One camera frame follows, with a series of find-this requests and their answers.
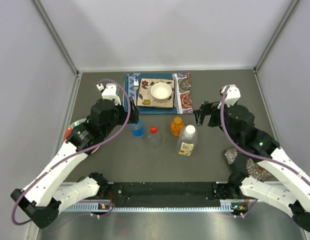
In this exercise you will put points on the white bottle cap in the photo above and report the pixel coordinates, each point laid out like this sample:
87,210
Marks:
190,129

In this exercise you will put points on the grey cable duct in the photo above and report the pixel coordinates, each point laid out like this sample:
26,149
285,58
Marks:
94,207

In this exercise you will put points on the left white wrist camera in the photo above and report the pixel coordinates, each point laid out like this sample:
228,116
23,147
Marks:
109,92

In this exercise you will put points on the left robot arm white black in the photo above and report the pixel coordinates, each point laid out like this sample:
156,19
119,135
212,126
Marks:
43,199

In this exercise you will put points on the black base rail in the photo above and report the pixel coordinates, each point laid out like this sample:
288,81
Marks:
168,194

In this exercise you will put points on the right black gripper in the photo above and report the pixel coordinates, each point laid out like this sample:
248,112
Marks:
207,108

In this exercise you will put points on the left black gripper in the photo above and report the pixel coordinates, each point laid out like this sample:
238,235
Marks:
133,113

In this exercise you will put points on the blue patterned placemat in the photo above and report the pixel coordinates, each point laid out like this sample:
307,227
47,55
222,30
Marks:
182,95

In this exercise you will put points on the orange juice bottle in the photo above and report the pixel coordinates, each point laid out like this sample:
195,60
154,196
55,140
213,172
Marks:
176,126

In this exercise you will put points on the blue cap water bottle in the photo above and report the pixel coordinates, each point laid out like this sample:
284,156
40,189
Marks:
137,129

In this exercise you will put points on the round red teal plate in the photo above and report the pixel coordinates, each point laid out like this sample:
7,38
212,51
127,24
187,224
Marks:
73,126

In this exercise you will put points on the red cap clear bottle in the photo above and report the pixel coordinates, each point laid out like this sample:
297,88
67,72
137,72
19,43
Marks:
154,137

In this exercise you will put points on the square floral beige plate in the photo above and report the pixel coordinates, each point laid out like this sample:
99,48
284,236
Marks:
145,99

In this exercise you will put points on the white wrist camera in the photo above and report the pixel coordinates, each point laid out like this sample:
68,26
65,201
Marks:
109,92
232,95

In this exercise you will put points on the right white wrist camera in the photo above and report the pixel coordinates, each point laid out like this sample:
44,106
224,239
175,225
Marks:
232,95

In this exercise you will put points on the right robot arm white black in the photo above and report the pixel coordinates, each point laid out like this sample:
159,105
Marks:
238,125

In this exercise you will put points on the white ceramic bowl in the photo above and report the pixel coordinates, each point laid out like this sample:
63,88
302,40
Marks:
161,91

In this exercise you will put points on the large clear juice bottle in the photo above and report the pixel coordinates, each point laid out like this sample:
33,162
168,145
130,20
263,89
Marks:
186,142

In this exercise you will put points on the black floral square plate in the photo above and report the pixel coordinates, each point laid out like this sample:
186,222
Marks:
241,163

